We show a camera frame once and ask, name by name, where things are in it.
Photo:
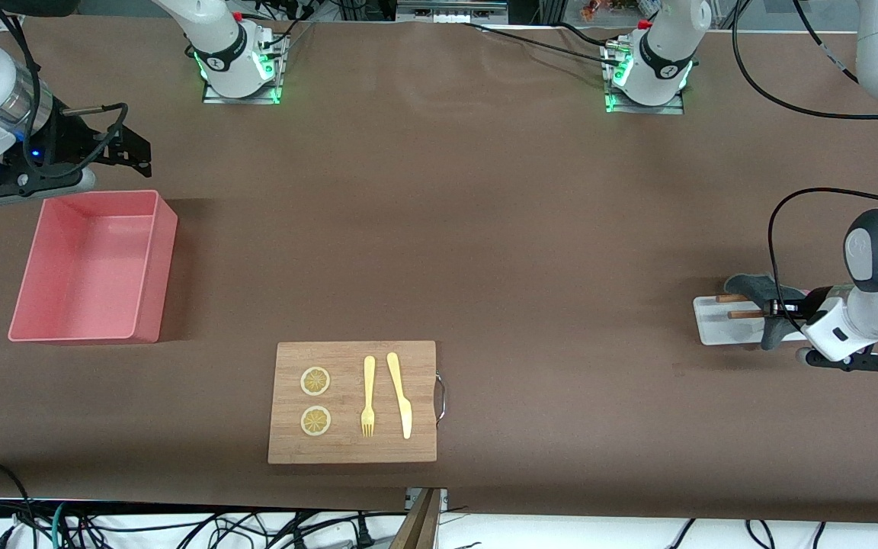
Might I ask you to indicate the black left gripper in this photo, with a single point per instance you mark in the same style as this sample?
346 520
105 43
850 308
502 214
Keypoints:
810 302

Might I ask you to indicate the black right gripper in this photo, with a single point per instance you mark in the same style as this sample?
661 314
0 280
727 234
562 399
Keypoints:
72 139

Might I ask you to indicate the grey cloth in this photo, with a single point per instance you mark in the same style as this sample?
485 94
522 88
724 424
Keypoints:
751 286

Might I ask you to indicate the white rack with wooden rods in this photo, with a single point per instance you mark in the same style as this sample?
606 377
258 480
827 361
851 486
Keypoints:
721 332

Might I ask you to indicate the pink plastic bin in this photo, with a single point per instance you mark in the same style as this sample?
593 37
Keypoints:
81 267

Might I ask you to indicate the lemon slice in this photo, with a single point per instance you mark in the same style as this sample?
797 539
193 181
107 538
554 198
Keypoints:
315 381
315 421

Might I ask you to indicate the yellow plastic fork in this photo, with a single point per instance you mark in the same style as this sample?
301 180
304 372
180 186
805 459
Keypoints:
369 381

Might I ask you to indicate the yellow plastic knife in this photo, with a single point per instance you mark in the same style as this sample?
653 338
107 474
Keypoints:
401 396

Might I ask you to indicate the small metal bracket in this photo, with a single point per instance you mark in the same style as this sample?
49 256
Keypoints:
443 497

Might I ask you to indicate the wooden post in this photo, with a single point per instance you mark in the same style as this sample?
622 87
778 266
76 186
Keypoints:
418 526

